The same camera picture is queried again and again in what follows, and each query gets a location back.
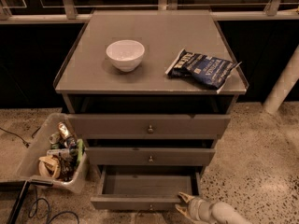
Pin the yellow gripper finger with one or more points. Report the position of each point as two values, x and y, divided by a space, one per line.
183 210
185 197

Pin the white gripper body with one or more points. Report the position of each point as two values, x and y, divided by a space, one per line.
197 206

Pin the grey bottom drawer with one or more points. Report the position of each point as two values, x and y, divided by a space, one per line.
150 188

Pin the grey drawer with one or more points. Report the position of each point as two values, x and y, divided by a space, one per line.
150 188
142 126
150 156

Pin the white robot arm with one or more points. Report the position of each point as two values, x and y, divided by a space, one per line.
224 213

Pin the grey middle drawer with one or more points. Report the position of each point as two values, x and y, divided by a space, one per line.
150 156

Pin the grey drawer cabinet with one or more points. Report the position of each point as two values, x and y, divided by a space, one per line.
90 84

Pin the grey top drawer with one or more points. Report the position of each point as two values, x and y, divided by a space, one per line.
142 126

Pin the green bottle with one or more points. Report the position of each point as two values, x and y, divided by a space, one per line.
80 146

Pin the blue chip bag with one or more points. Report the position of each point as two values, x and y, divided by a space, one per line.
209 71

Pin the clear plastic bin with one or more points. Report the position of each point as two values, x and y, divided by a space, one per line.
29 166

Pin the brown white can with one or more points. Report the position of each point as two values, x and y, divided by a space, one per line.
67 136

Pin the tan crumpled bag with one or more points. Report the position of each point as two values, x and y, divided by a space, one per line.
49 166

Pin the silver can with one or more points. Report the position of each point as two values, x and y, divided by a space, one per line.
55 138

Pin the white ceramic bowl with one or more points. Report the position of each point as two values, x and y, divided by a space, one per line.
125 55

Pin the white diagonal pillar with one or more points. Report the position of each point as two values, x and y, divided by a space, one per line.
284 84

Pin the black metal bar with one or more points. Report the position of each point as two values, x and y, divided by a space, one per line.
22 187

